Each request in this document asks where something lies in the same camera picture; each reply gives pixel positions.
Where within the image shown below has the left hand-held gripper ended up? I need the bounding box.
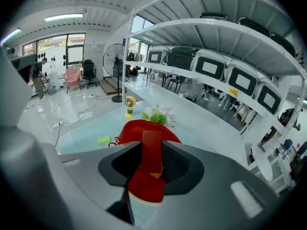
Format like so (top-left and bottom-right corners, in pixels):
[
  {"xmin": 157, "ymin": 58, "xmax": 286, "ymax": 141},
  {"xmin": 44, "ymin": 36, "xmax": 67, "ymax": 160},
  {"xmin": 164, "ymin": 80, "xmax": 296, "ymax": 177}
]
[{"xmin": 9, "ymin": 53, "xmax": 38, "ymax": 84}]

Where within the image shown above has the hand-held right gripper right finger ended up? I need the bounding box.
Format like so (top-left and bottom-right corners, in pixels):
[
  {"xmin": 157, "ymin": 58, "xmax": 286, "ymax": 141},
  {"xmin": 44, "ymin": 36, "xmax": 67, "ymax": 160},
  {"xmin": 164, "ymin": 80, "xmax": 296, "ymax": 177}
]
[{"xmin": 161, "ymin": 139, "xmax": 282, "ymax": 230}]

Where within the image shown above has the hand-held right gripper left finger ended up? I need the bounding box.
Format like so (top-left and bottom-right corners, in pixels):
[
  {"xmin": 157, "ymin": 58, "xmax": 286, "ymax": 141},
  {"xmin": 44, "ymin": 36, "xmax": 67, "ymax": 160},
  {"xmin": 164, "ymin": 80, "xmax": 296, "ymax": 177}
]
[{"xmin": 59, "ymin": 141, "xmax": 143, "ymax": 226}]

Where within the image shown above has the lime green toy block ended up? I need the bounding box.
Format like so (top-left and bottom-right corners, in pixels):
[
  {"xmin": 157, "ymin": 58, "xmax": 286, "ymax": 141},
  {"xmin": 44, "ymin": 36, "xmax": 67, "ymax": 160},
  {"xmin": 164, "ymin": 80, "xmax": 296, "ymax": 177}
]
[{"xmin": 97, "ymin": 136, "xmax": 112, "ymax": 146}]

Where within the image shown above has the red container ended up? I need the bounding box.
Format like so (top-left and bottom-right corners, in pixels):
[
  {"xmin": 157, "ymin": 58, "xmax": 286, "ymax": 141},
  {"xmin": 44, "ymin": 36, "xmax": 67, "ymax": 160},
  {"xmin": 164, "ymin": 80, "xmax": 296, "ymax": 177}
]
[{"xmin": 108, "ymin": 119, "xmax": 182, "ymax": 204}]

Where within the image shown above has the long ceiling light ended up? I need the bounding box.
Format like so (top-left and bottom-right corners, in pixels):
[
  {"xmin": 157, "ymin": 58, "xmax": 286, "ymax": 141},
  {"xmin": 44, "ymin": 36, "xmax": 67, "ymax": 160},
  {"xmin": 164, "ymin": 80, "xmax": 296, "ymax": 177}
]
[
  {"xmin": 0, "ymin": 27, "xmax": 22, "ymax": 46},
  {"xmin": 44, "ymin": 13, "xmax": 83, "ymax": 22}
]

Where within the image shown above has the glass window front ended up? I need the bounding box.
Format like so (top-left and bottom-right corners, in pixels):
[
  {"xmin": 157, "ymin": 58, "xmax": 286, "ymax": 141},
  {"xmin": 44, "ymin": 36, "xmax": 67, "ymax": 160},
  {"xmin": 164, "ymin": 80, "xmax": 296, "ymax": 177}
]
[{"xmin": 22, "ymin": 33, "xmax": 86, "ymax": 69}]

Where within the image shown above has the pink armchair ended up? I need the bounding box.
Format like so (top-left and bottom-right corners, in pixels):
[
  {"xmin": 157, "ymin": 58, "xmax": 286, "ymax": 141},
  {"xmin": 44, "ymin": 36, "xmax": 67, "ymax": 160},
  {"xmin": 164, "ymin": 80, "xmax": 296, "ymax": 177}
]
[{"xmin": 63, "ymin": 67, "xmax": 83, "ymax": 93}]

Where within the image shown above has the artificial flower bunch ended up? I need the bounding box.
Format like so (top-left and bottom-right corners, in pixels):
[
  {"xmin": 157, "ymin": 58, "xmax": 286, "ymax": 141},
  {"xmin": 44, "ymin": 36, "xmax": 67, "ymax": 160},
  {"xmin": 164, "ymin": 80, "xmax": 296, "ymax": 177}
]
[{"xmin": 141, "ymin": 105, "xmax": 177, "ymax": 132}]

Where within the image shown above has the small yellow desk fan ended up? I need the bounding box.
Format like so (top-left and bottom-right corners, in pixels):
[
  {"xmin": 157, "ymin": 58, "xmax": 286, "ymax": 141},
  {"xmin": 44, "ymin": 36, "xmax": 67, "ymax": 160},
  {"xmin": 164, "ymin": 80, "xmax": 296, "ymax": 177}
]
[{"xmin": 123, "ymin": 95, "xmax": 137, "ymax": 119}]

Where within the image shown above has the black office chair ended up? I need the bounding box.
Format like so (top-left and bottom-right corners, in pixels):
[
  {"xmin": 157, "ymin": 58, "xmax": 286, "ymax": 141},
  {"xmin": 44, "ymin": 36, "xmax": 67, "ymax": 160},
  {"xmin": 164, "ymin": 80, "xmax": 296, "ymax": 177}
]
[{"xmin": 81, "ymin": 59, "xmax": 98, "ymax": 89}]

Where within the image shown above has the brown wooden step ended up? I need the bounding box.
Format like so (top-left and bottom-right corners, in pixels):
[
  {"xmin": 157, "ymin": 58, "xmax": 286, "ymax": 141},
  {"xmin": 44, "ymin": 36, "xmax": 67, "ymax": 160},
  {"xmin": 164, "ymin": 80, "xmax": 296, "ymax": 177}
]
[{"xmin": 100, "ymin": 78, "xmax": 126, "ymax": 96}]

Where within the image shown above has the black chair with thin legs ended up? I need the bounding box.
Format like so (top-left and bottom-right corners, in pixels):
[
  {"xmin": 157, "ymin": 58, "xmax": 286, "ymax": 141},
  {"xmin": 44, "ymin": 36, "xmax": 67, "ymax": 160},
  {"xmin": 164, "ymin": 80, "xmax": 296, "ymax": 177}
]
[{"xmin": 165, "ymin": 75, "xmax": 187, "ymax": 93}]

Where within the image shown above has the black standing floor fan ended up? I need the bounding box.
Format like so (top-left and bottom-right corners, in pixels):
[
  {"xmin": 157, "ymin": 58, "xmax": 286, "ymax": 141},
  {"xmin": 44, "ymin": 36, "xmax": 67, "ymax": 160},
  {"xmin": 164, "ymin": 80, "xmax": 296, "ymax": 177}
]
[{"xmin": 103, "ymin": 43, "xmax": 127, "ymax": 103}]

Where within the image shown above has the blue chair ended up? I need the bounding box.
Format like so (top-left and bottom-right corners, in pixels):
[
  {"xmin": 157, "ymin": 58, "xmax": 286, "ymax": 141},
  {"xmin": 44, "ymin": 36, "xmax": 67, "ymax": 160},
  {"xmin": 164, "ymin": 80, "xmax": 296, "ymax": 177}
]
[{"xmin": 278, "ymin": 138, "xmax": 294, "ymax": 154}]

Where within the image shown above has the dark green case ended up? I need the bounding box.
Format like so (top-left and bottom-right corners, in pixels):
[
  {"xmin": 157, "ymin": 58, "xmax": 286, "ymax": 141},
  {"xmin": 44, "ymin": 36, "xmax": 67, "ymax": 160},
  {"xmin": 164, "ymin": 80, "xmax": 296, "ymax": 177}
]
[
  {"xmin": 199, "ymin": 11, "xmax": 231, "ymax": 23},
  {"xmin": 236, "ymin": 16, "xmax": 272, "ymax": 37},
  {"xmin": 270, "ymin": 31, "xmax": 296, "ymax": 58},
  {"xmin": 166, "ymin": 47, "xmax": 196, "ymax": 70}
]

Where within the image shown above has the white metal shelf rack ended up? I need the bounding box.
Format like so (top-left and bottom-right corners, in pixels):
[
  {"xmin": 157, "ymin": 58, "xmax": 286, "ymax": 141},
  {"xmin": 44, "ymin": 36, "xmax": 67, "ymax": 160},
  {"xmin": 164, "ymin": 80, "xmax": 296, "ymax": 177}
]
[{"xmin": 121, "ymin": 0, "xmax": 307, "ymax": 194}]

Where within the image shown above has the black floor cable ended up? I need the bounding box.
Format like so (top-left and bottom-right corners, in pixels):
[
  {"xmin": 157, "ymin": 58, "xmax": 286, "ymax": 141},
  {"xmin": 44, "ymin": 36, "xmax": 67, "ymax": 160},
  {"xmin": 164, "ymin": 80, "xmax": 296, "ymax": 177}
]
[{"xmin": 54, "ymin": 105, "xmax": 98, "ymax": 149}]

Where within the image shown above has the white case with black frame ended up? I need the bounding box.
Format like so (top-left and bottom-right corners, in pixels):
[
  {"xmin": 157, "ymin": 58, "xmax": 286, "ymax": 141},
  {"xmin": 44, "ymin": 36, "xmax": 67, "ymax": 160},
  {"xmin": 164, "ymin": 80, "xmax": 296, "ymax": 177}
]
[
  {"xmin": 190, "ymin": 48, "xmax": 227, "ymax": 81},
  {"xmin": 147, "ymin": 45, "xmax": 170, "ymax": 65},
  {"xmin": 255, "ymin": 77, "xmax": 283, "ymax": 115},
  {"xmin": 224, "ymin": 59, "xmax": 260, "ymax": 97}
]

